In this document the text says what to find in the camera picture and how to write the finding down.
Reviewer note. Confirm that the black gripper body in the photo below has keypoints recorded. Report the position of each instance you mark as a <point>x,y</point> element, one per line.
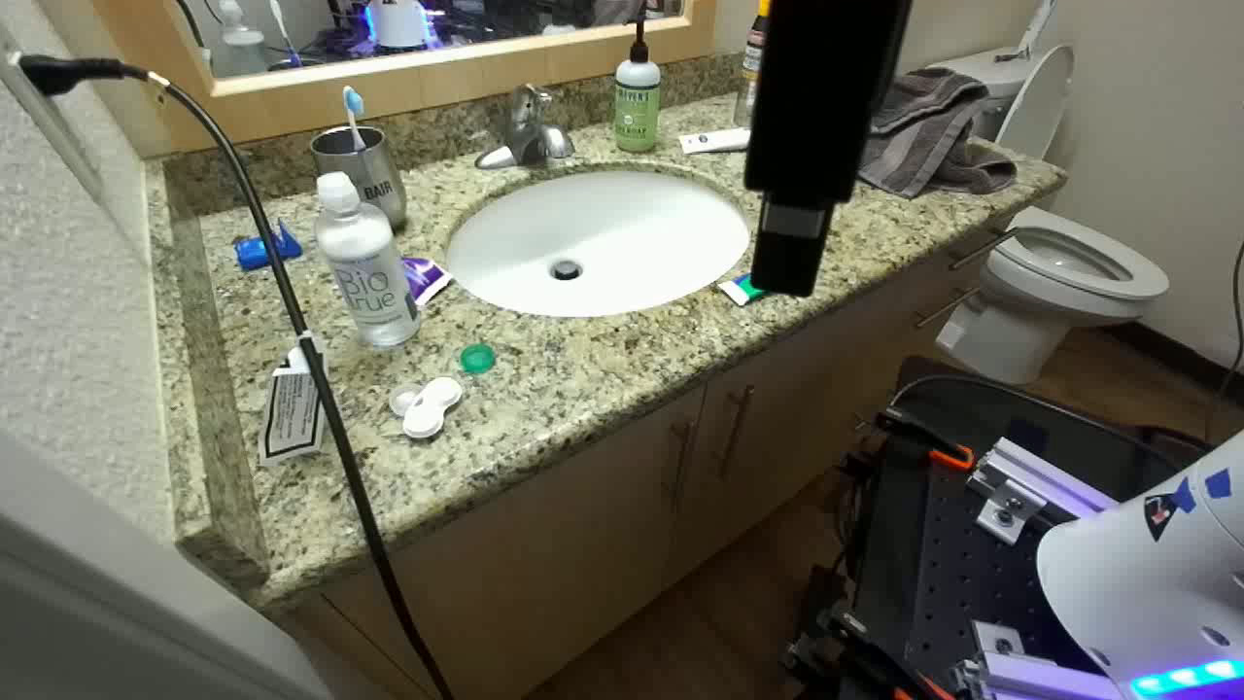
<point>821,104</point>

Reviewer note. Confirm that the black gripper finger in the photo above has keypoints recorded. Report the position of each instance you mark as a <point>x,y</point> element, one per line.
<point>790,245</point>

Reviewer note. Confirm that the chrome sink tap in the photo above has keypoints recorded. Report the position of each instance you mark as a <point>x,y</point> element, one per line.
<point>532,137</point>

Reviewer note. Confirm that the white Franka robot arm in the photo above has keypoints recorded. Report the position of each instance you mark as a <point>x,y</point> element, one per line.
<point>1153,583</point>

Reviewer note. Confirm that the green toothpaste tube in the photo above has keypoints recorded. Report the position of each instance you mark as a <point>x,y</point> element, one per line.
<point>742,289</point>

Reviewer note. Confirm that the grey crumpled towel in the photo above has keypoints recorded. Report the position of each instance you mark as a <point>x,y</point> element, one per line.
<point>934,130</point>

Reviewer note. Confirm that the white tube yellow cap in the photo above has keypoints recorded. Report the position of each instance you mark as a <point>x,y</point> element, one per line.
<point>715,140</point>

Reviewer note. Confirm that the white oval sink basin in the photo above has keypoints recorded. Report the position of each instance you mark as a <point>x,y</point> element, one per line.
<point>607,235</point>

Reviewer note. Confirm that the green soap pump bottle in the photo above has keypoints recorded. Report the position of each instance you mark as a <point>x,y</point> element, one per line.
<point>637,110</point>

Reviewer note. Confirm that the white toilet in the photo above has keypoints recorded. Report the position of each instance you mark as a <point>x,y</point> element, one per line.
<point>1035,285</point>

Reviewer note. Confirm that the orange black clamp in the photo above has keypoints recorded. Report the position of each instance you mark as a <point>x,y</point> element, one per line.
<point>953,454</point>

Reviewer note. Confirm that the small green round cap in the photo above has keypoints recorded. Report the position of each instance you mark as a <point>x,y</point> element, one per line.
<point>480,360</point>

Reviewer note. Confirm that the black robot cart table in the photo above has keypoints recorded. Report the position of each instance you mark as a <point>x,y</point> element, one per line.
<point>934,570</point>

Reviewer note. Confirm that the beige vanity cabinet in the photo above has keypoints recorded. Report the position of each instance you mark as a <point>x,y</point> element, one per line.
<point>585,544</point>

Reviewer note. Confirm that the purple foil packet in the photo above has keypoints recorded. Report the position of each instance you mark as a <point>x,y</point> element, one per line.
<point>427,276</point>

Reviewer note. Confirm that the stainless steel cup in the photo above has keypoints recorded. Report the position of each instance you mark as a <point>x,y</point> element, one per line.
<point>371,180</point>

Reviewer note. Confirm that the clear contact solution bottle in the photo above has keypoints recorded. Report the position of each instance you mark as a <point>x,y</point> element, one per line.
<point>369,276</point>

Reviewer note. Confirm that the white blue toothbrush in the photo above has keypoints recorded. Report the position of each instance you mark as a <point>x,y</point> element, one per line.
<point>352,104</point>

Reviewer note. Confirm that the small blue plastic object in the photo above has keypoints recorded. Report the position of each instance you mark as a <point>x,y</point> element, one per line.
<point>256,250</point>

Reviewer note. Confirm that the aluminium extrusion rail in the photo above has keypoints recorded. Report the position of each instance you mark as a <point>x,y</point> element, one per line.
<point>1035,487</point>

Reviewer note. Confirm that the wooden framed wall mirror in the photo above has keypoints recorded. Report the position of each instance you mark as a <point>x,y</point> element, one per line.
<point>428,78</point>

